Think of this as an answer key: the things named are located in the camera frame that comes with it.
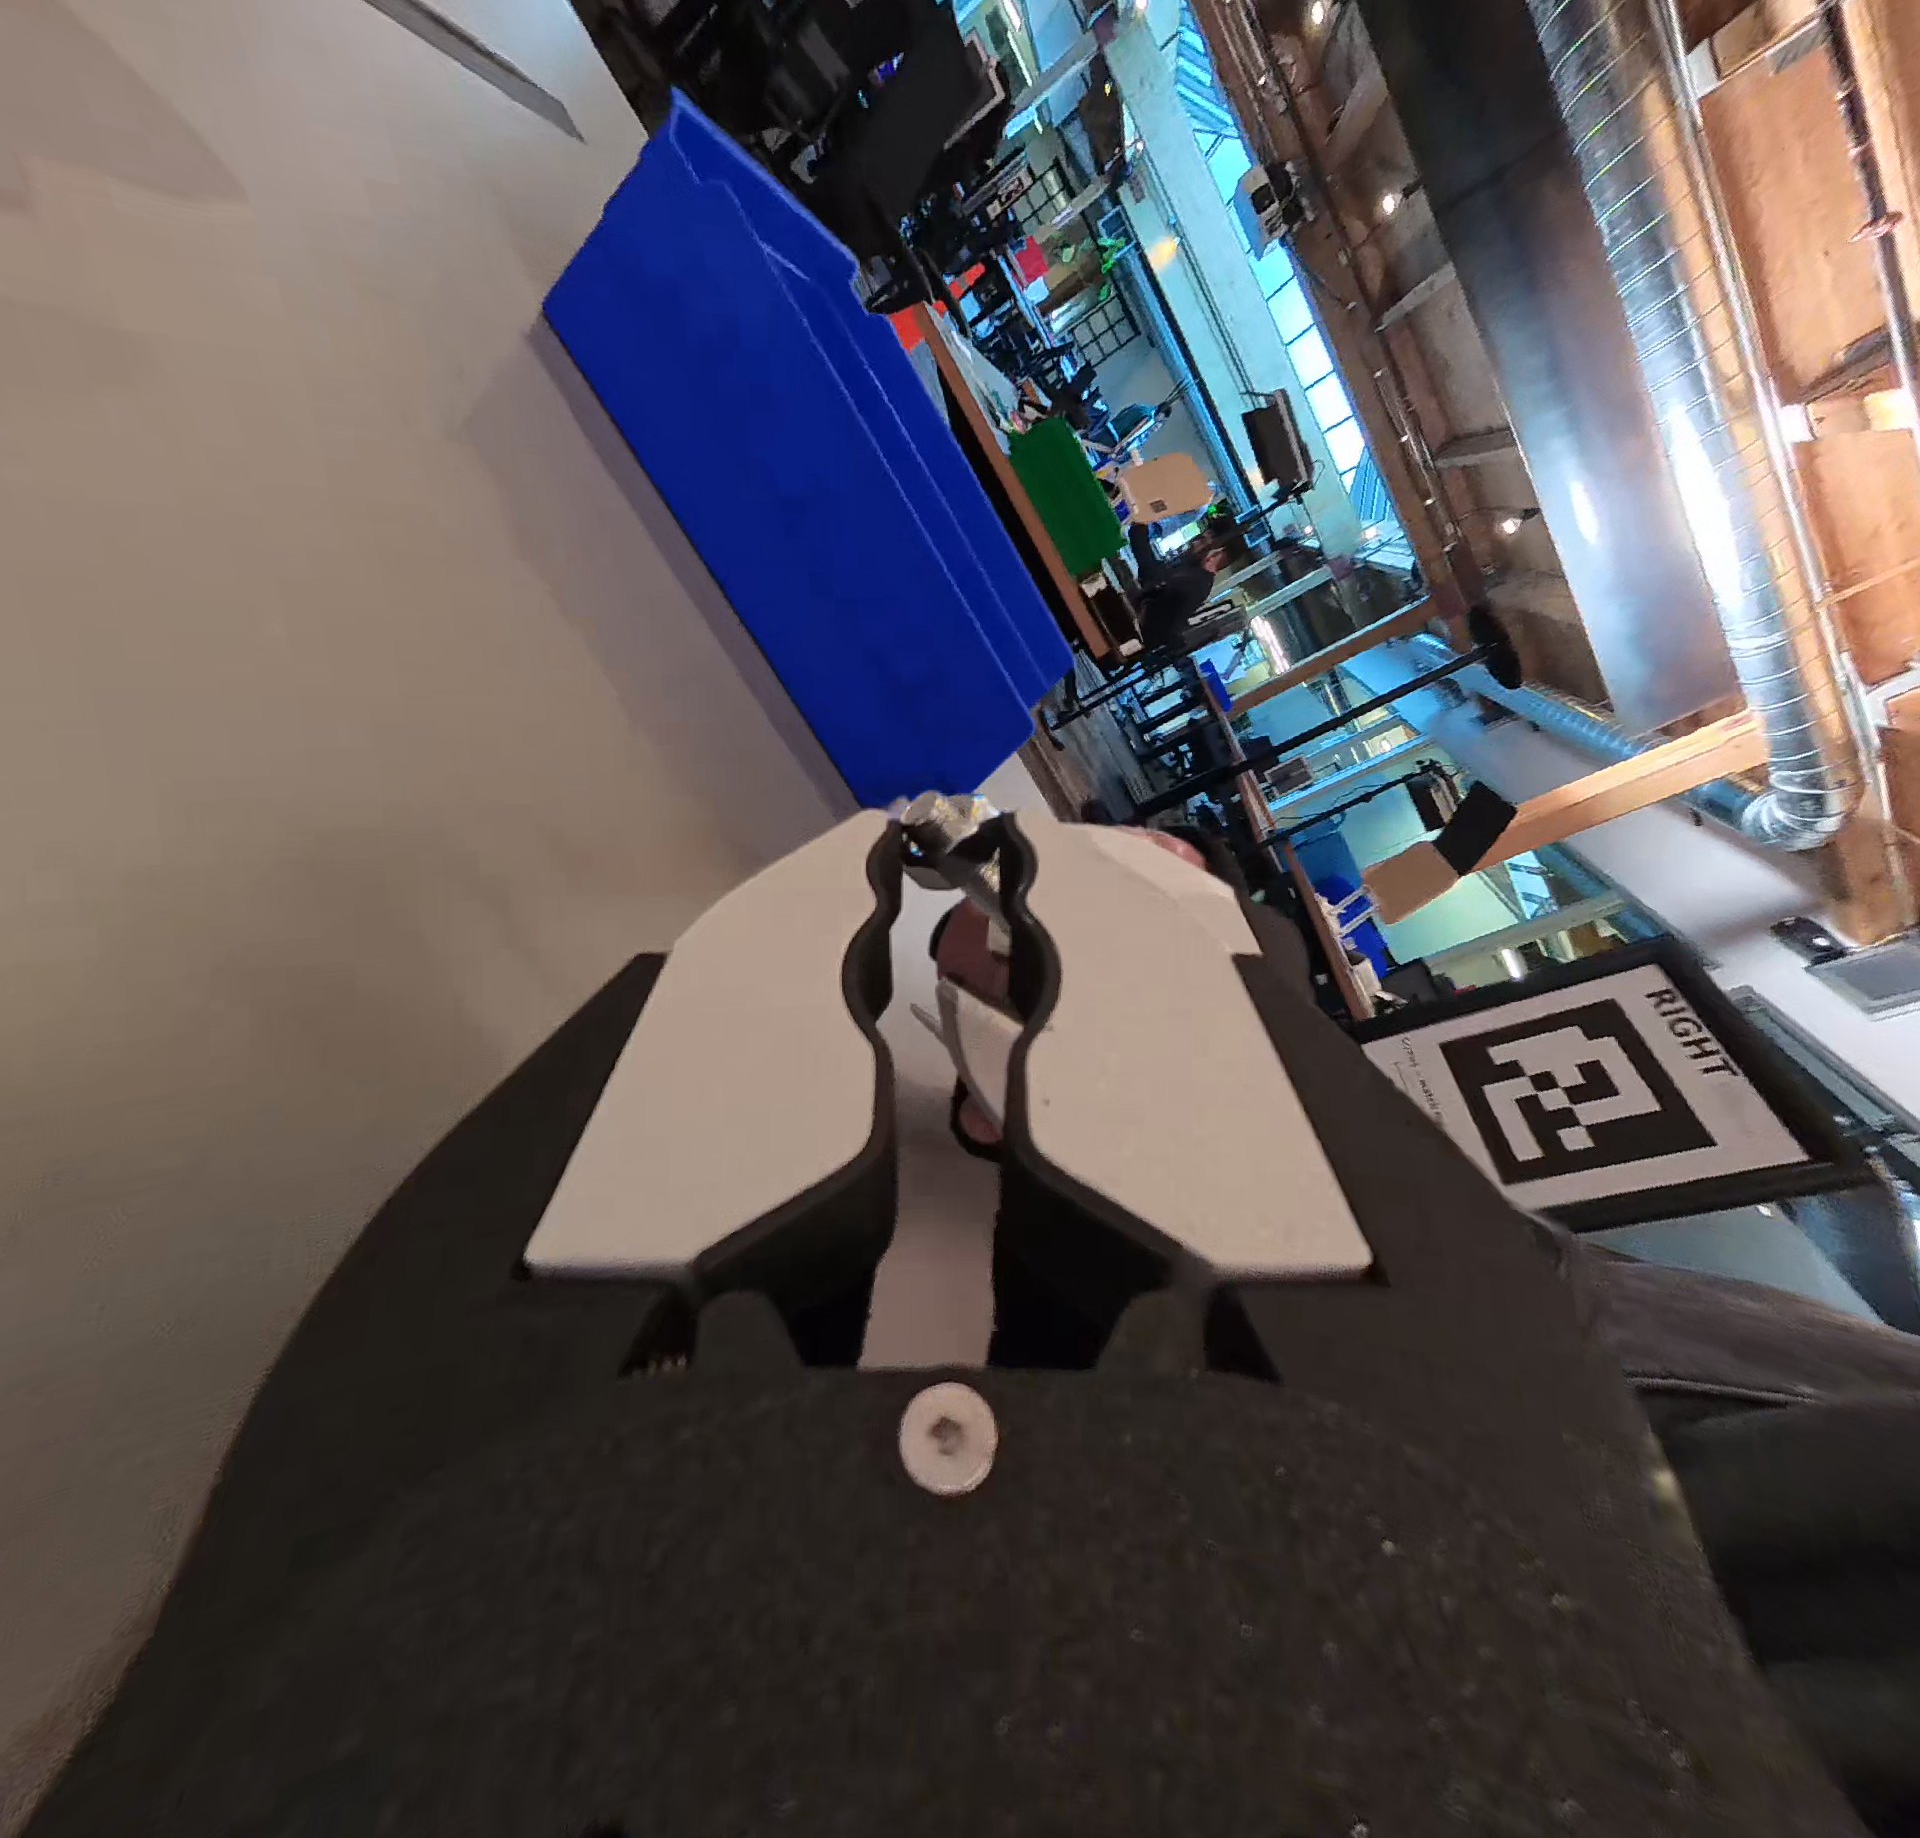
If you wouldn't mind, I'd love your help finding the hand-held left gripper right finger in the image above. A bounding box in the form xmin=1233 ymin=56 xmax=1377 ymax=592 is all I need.
xmin=994 ymin=815 xmax=1377 ymax=1366

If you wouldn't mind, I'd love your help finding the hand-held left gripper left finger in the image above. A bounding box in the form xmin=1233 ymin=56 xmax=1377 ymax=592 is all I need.
xmin=522 ymin=810 xmax=909 ymax=1366

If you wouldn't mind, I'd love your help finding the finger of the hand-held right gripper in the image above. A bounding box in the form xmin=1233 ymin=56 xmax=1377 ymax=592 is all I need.
xmin=1066 ymin=819 xmax=1264 ymax=960
xmin=906 ymin=978 xmax=1039 ymax=1110

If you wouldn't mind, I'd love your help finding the blue plastic bin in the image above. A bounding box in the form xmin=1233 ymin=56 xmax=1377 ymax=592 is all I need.
xmin=539 ymin=86 xmax=1077 ymax=807

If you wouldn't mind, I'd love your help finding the grey desk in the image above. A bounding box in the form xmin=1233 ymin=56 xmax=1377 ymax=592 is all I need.
xmin=0 ymin=0 xmax=1051 ymax=1766

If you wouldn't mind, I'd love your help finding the person's right hand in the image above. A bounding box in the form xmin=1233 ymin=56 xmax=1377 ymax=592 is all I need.
xmin=927 ymin=896 xmax=1029 ymax=1006

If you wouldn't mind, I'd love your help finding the brown wooden table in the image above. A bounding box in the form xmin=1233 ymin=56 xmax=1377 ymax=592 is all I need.
xmin=1199 ymin=669 xmax=1381 ymax=1021
xmin=912 ymin=305 xmax=1124 ymax=665

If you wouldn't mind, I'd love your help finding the tan board stand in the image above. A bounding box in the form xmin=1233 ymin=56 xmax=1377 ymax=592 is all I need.
xmin=1116 ymin=451 xmax=1211 ymax=526
xmin=1362 ymin=830 xmax=1483 ymax=928

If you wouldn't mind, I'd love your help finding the thin wooden pillar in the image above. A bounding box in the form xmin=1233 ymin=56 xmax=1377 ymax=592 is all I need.
xmin=1221 ymin=594 xmax=1444 ymax=718

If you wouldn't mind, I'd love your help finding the black disc floor lamp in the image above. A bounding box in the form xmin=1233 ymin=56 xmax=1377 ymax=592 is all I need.
xmin=1049 ymin=604 xmax=1528 ymax=737

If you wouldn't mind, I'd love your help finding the black framed marker sign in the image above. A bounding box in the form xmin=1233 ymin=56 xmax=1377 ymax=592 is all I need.
xmin=1355 ymin=939 xmax=1879 ymax=1237

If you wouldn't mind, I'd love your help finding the thick wooden pillar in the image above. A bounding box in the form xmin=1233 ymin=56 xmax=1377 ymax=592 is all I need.
xmin=1477 ymin=713 xmax=1773 ymax=861

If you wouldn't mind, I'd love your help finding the green crate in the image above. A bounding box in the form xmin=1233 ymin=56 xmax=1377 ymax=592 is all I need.
xmin=1006 ymin=416 xmax=1130 ymax=575

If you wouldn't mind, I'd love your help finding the black studio light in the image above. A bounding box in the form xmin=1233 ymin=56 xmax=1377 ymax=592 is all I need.
xmin=1241 ymin=391 xmax=1323 ymax=507

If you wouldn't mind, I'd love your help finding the grey wall air vent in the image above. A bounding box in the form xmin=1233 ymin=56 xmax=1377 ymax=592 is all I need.
xmin=1806 ymin=945 xmax=1920 ymax=1024

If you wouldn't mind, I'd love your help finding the smooth metal air duct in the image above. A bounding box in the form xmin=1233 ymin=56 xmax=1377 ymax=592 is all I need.
xmin=1326 ymin=0 xmax=1748 ymax=737

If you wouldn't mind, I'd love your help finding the silver spiral air duct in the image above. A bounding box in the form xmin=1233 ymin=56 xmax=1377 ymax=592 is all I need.
xmin=1500 ymin=0 xmax=1876 ymax=853

